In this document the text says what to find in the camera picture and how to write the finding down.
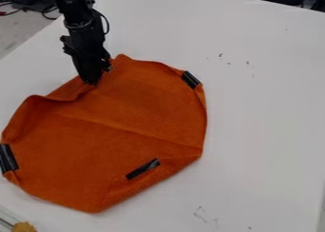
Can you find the orange cloth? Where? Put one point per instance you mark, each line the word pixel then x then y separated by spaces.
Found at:
pixel 118 125

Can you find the yellow toy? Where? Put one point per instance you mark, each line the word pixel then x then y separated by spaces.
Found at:
pixel 23 227

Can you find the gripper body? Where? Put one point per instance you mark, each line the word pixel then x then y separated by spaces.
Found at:
pixel 86 48

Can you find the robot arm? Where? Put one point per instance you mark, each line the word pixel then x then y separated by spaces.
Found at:
pixel 72 4

